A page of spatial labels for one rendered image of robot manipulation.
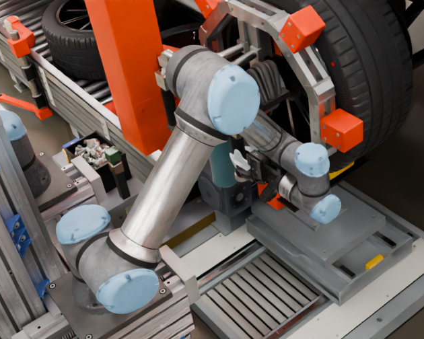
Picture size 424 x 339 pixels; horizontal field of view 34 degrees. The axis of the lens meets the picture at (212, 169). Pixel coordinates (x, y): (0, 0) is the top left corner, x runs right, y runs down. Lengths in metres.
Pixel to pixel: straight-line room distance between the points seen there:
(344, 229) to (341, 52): 0.84
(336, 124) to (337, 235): 0.70
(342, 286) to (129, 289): 1.19
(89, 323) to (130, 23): 1.00
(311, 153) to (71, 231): 0.56
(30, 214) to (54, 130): 2.04
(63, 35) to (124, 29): 1.23
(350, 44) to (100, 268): 0.90
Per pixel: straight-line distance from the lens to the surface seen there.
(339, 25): 1.87
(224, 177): 2.28
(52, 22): 3.55
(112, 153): 2.27
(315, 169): 1.57
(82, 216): 1.48
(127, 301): 1.39
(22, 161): 1.89
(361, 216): 2.54
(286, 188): 1.70
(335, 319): 2.42
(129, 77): 2.27
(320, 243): 2.45
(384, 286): 2.51
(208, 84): 1.27
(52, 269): 1.78
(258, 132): 1.58
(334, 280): 2.44
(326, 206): 1.63
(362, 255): 2.51
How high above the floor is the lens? 2.01
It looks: 40 degrees down
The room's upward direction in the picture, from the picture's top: 11 degrees counter-clockwise
